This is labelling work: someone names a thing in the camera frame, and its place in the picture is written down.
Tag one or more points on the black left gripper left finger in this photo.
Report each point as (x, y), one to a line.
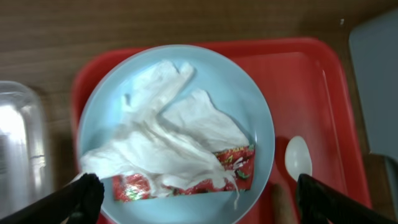
(78, 202)

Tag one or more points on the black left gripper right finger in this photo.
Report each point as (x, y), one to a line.
(321, 204)

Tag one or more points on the white plastic spoon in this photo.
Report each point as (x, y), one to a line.
(297, 158)

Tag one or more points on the red snack wrapper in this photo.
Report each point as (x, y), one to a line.
(240, 160)

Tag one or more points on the white tissue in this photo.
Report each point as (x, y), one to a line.
(171, 142)

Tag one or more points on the clear plastic waste bin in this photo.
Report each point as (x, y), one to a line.
(26, 169)

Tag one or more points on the grey dishwasher rack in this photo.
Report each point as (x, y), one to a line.
(373, 48)

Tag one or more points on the red plastic tray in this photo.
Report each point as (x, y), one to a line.
(276, 89)

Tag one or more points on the large light blue plate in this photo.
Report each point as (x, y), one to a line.
(231, 91)

